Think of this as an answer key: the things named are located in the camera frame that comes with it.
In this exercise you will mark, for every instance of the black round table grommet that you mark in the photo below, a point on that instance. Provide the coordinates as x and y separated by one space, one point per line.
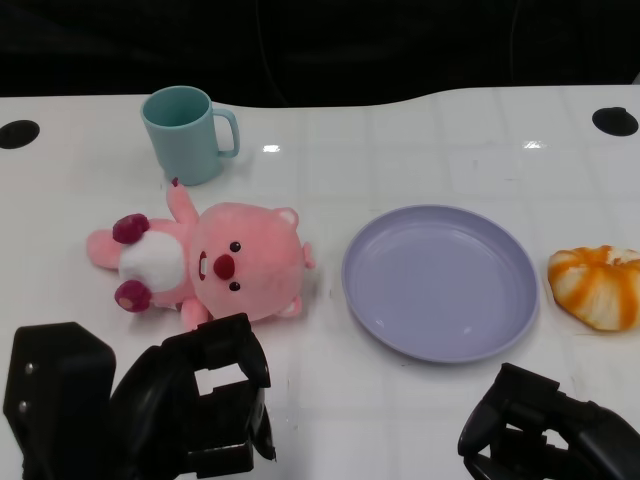
18 133
615 120

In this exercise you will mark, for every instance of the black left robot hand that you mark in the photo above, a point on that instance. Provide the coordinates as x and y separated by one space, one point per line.
150 395

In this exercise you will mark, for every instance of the orange striped bread toy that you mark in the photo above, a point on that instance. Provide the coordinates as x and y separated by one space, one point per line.
600 287

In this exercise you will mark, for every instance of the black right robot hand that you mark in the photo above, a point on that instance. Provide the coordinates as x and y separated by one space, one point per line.
540 430

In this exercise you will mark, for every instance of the teal plastic mug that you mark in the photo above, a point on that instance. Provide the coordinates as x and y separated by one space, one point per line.
182 135

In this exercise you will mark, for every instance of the pink plush beaver doll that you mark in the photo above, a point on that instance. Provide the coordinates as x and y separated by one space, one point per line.
235 260

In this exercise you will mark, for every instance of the purple plastic plate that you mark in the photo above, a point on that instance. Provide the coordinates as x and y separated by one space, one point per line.
440 282

